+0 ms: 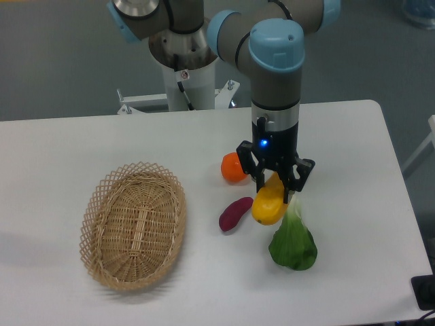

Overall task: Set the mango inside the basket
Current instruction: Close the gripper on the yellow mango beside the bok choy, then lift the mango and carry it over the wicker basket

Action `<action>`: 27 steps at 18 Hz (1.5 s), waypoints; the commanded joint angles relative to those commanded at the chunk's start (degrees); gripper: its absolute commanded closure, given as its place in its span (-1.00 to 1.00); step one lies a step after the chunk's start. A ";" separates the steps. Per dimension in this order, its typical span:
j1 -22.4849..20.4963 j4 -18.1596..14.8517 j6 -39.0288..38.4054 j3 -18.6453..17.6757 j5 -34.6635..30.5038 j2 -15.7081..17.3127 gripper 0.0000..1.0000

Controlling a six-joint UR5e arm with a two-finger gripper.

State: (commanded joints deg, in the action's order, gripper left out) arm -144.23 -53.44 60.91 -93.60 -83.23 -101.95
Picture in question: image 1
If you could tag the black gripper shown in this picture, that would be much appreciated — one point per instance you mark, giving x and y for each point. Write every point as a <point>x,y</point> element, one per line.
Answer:
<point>275,150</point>

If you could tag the yellow mango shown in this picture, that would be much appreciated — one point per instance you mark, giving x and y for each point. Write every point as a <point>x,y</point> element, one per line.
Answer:
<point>268,206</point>

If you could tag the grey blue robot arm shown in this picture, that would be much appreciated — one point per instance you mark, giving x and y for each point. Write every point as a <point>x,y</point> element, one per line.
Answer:
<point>267,46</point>

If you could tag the woven wicker basket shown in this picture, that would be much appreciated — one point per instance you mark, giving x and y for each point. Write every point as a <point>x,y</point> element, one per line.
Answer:
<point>133,227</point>

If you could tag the orange tangerine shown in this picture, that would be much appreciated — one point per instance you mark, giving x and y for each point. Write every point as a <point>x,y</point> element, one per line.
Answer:
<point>231,169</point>

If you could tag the purple sweet potato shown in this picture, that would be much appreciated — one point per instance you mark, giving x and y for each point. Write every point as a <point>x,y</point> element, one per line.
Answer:
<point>234,212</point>

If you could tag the green bok choy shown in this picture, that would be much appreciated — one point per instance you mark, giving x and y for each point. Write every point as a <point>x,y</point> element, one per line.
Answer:
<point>292,245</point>

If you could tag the black device at table edge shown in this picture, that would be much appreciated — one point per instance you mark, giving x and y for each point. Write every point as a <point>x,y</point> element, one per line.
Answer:
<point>423,288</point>

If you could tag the blue object top right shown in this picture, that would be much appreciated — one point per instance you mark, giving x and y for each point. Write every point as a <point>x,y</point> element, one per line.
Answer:
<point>420,13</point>

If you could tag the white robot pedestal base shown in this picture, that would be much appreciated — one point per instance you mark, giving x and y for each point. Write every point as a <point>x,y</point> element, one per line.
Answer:
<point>188,69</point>

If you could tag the white frame at right edge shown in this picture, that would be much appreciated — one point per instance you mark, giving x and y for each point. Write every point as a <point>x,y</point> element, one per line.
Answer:
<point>421,153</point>

